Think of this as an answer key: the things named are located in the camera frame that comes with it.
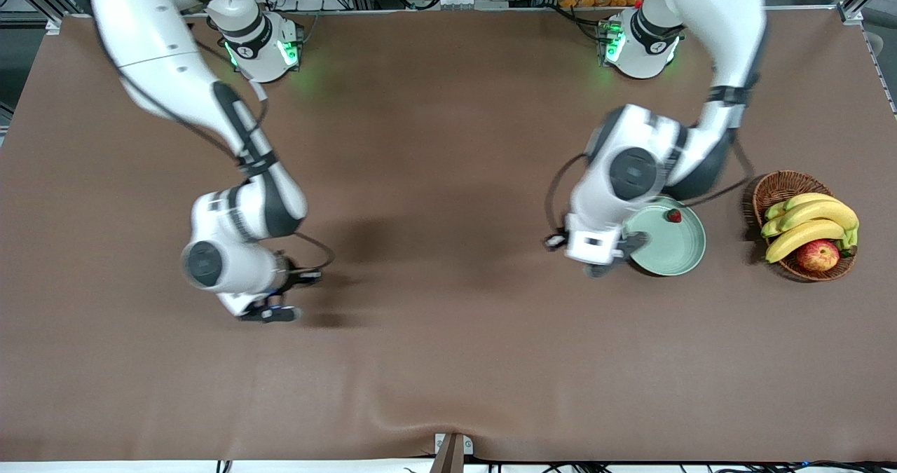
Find light green plate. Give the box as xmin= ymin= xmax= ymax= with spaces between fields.
xmin=622 ymin=196 xmax=707 ymax=277

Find brown table cover sheet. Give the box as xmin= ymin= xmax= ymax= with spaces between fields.
xmin=0 ymin=9 xmax=897 ymax=463

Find brown wicker basket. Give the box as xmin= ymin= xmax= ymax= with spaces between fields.
xmin=753 ymin=170 xmax=857 ymax=282

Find yellow banana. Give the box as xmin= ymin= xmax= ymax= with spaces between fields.
xmin=765 ymin=193 xmax=840 ymax=221
xmin=765 ymin=219 xmax=847 ymax=264
xmin=762 ymin=200 xmax=860 ymax=239

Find red apple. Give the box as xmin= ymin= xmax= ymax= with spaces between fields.
xmin=797 ymin=240 xmax=840 ymax=273

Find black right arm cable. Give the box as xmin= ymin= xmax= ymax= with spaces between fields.
xmin=91 ymin=0 xmax=336 ymax=274

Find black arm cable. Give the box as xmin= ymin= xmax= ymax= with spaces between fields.
xmin=545 ymin=88 xmax=758 ymax=234
xmin=91 ymin=0 xmax=336 ymax=274

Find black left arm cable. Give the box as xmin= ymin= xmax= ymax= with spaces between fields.
xmin=545 ymin=88 xmax=758 ymax=234

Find metal camera post bracket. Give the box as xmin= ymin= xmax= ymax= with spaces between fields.
xmin=434 ymin=432 xmax=474 ymax=473

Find aluminium table edge rail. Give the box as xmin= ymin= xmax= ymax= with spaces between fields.
xmin=46 ymin=5 xmax=845 ymax=22

